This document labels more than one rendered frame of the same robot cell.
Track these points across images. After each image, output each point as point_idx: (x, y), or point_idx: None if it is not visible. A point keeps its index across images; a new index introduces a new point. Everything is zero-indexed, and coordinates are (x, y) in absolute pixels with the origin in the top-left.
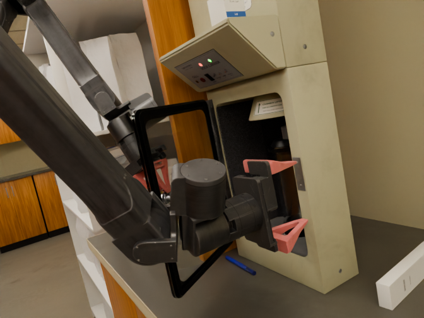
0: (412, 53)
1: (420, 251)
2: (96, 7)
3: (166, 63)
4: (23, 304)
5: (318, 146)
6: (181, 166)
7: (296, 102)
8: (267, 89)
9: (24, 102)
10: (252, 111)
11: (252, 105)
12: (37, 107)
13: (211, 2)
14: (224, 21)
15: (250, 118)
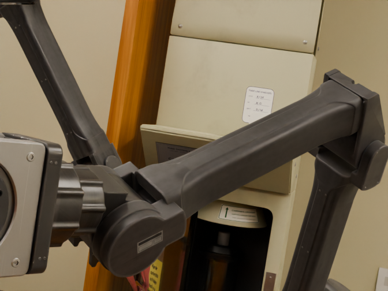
0: (301, 185)
1: None
2: None
3: (150, 134)
4: None
5: (281, 265)
6: (331, 283)
7: (286, 224)
8: (258, 202)
9: (339, 234)
10: (214, 213)
11: (212, 204)
12: (339, 238)
13: (257, 116)
14: None
15: (210, 219)
